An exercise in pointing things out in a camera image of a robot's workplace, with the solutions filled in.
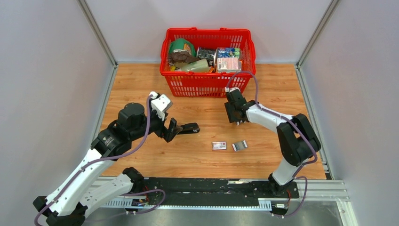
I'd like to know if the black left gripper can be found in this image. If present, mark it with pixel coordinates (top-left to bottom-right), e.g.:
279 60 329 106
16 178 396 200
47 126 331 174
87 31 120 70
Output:
130 98 183 142

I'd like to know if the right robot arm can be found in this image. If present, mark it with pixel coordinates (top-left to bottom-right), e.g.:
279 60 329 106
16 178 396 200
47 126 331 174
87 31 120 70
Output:
224 88 321 197

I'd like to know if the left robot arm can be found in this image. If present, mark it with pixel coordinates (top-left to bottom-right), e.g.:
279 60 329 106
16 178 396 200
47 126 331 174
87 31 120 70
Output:
33 92 198 226

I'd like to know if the black stapler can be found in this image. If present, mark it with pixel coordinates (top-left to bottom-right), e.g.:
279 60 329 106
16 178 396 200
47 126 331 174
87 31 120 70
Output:
178 122 200 135

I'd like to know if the open staple box tray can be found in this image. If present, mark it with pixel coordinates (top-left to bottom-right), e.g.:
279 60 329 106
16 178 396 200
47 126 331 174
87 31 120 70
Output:
232 140 248 152

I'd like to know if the red white staple box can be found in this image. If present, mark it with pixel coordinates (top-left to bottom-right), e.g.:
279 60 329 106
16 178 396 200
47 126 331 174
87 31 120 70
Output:
212 142 227 150

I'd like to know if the pale green bottle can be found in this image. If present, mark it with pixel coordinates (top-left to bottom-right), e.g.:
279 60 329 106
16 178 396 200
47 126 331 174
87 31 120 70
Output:
180 59 210 73

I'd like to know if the red plastic shopping basket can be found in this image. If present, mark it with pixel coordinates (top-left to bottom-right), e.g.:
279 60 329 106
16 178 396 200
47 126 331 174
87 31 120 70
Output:
160 27 256 97

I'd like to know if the dark patterned packet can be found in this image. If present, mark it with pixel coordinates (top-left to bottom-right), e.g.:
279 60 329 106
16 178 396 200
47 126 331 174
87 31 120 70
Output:
196 47 216 67

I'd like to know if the brown crumpled bag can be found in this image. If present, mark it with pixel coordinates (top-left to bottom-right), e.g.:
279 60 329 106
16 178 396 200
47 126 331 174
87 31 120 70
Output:
168 51 199 65

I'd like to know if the green snack bag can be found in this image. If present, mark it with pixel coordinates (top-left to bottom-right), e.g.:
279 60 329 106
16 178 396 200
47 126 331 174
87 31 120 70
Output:
168 38 196 57

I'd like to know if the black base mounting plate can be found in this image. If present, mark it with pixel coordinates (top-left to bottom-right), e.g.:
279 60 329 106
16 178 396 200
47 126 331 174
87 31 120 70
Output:
131 178 300 210

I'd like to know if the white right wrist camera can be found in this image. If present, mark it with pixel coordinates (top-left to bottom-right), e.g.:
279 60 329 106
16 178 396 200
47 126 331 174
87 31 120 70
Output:
224 87 241 94

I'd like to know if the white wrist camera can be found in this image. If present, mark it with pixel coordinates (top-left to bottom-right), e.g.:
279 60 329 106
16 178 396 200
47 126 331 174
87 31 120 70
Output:
224 87 241 94
149 91 173 121

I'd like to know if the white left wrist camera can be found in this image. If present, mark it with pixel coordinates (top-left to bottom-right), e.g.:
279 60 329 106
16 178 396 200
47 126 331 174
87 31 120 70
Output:
149 91 173 121

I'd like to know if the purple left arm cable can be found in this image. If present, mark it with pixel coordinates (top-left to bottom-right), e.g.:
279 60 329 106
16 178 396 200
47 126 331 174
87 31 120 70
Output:
33 95 155 226

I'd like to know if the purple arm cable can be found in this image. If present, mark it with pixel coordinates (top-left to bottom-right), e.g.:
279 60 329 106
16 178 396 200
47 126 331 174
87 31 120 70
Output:
33 95 155 226
225 71 319 166

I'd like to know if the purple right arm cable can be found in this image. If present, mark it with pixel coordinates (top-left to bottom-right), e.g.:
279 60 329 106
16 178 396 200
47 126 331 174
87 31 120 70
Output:
225 71 319 166

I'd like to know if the aluminium frame rail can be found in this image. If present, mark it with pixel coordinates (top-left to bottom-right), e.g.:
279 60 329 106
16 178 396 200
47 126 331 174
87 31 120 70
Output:
96 178 349 211

